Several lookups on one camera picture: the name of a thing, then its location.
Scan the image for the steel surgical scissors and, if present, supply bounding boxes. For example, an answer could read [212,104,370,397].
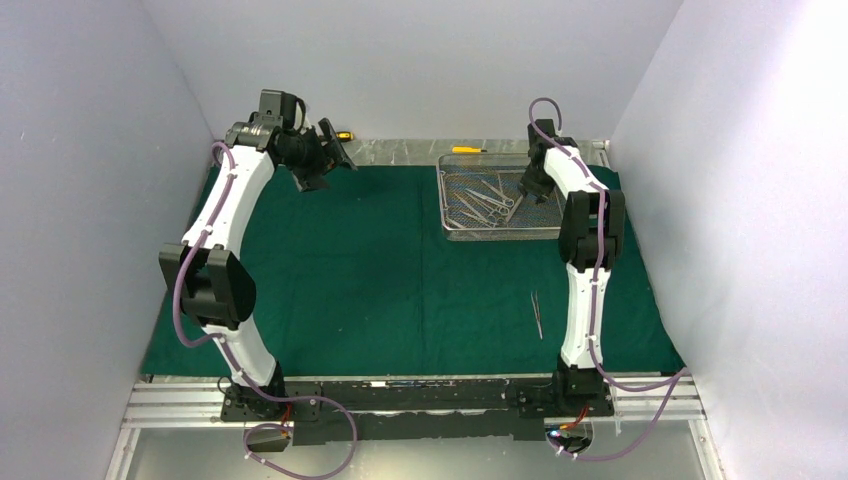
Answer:
[464,180,516,211]

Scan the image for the wire mesh instrument tray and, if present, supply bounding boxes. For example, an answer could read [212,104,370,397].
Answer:
[436,153,565,242]

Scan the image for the steel tweezers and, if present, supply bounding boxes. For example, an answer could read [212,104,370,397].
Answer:
[530,290,544,340]

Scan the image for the steel surgical forceps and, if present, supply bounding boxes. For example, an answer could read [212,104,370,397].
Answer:
[446,194,505,228]

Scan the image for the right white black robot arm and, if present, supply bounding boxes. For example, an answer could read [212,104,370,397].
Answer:
[519,119,625,396]

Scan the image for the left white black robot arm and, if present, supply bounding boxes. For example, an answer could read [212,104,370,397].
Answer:
[159,114,355,400]

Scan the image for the small yellow screwdriver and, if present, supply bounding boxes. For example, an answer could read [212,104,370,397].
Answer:
[451,146,488,154]

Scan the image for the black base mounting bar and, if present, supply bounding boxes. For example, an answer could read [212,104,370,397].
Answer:
[220,375,615,446]

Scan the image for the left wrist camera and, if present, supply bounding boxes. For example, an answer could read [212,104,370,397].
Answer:
[253,89,310,132]

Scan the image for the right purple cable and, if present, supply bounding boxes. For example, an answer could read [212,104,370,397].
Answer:
[527,97,690,463]

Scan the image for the purple cable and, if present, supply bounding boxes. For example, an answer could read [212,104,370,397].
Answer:
[527,97,690,463]
[170,142,360,478]

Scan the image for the aluminium front rail frame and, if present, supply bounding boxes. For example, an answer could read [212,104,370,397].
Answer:
[107,374,726,479]

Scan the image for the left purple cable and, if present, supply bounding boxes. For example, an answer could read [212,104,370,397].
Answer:
[170,142,360,478]

